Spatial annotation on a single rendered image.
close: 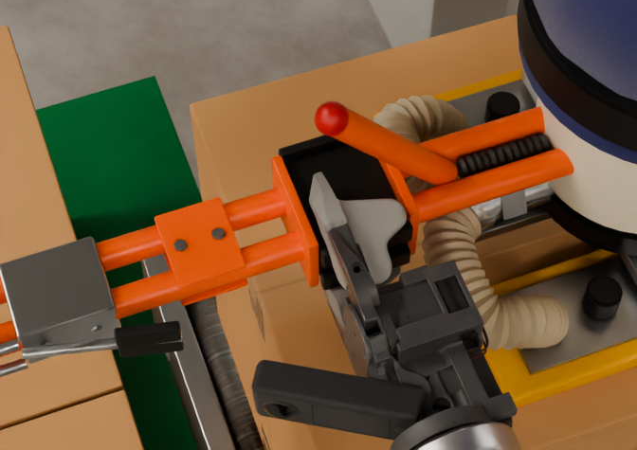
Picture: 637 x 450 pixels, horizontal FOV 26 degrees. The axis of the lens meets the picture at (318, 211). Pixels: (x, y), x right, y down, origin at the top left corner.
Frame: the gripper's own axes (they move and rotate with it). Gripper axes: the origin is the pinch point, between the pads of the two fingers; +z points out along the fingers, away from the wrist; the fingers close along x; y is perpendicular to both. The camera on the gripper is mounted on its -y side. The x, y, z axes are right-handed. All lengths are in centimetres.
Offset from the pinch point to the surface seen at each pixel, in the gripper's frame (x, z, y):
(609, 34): 19.0, -4.8, 17.7
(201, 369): -60, 20, -7
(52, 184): -67, 55, -16
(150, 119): -121, 100, 5
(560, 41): 14.9, -1.5, 16.7
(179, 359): -60, 22, -9
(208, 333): -67, 27, -4
